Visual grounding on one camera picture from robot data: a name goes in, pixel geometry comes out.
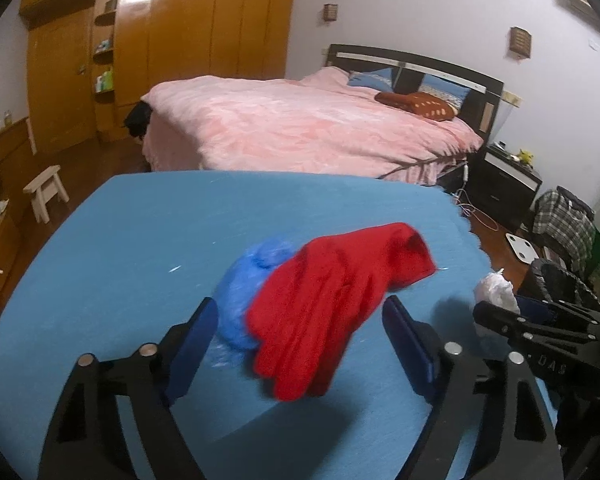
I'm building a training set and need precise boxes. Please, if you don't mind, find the yellow plush toy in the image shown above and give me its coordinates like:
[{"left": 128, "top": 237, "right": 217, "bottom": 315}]
[{"left": 517, "top": 148, "right": 534, "bottom": 167}]

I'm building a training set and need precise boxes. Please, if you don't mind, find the blue table cloth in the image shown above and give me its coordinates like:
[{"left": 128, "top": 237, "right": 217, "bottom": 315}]
[{"left": 0, "top": 171, "right": 510, "bottom": 479}]

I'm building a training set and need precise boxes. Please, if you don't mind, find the wall lamp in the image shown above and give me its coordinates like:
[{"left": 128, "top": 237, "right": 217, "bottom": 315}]
[
  {"left": 322, "top": 3, "right": 338, "bottom": 23},
  {"left": 508, "top": 26, "right": 532, "bottom": 58}
]

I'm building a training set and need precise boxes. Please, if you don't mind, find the wall lamp left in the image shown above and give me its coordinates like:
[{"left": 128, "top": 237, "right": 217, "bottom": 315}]
[{"left": 322, "top": 3, "right": 338, "bottom": 23}]

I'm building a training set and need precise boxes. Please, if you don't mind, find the blue pillow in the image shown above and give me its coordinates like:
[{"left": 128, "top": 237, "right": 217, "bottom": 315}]
[
  {"left": 348, "top": 67, "right": 393, "bottom": 92},
  {"left": 418, "top": 75, "right": 470, "bottom": 112}
]

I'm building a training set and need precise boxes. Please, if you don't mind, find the white tissue small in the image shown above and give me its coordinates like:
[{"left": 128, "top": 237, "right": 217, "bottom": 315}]
[{"left": 474, "top": 269, "right": 520, "bottom": 315}]

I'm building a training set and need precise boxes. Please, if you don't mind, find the wall lamp right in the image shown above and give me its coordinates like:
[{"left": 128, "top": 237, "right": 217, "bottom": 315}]
[{"left": 508, "top": 26, "right": 532, "bottom": 58}]

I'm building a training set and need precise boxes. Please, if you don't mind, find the wooden desk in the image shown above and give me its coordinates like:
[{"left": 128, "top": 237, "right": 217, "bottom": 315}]
[{"left": 0, "top": 118, "right": 38, "bottom": 313}]

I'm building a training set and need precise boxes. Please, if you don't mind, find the plaid bag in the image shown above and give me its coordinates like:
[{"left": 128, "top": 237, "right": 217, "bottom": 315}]
[{"left": 531, "top": 186, "right": 597, "bottom": 274}]

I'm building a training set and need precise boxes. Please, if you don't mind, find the brown dotted pillow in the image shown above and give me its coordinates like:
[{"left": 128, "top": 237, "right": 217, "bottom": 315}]
[{"left": 375, "top": 92, "right": 456, "bottom": 122}]

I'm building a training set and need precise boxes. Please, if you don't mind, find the blue pillow left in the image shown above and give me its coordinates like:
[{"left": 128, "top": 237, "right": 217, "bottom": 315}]
[{"left": 348, "top": 67, "right": 393, "bottom": 92}]

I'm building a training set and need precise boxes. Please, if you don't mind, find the blue plastic bag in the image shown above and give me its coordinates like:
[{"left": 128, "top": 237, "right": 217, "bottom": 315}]
[{"left": 207, "top": 238, "right": 296, "bottom": 367}]

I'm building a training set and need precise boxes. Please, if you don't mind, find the black nightstand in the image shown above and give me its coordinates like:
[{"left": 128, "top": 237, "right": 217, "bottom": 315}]
[{"left": 466, "top": 144, "right": 543, "bottom": 232}]

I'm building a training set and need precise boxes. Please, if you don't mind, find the blue pillow right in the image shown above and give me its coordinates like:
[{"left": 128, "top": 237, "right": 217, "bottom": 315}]
[{"left": 418, "top": 75, "right": 470, "bottom": 112}]

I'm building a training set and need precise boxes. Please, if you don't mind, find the wooden wardrobe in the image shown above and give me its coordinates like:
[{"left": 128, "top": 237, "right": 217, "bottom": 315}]
[{"left": 19, "top": 0, "right": 292, "bottom": 155}]

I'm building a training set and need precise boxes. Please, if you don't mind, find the white bathroom scale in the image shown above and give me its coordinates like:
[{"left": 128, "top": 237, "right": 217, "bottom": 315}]
[{"left": 505, "top": 233, "right": 539, "bottom": 264}]

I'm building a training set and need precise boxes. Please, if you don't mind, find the white charger cable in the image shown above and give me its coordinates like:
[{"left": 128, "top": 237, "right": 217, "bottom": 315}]
[{"left": 452, "top": 161, "right": 504, "bottom": 233}]

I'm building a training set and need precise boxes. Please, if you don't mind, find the red knitted glove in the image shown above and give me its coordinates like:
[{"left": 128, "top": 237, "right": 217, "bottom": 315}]
[{"left": 246, "top": 223, "right": 437, "bottom": 402}]

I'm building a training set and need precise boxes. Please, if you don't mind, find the white small stool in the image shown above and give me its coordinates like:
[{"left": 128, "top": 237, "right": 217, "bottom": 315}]
[{"left": 22, "top": 165, "right": 70, "bottom": 223}]

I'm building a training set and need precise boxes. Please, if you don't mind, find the bed with pink duvet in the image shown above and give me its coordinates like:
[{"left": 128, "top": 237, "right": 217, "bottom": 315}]
[{"left": 124, "top": 44, "right": 504, "bottom": 186}]

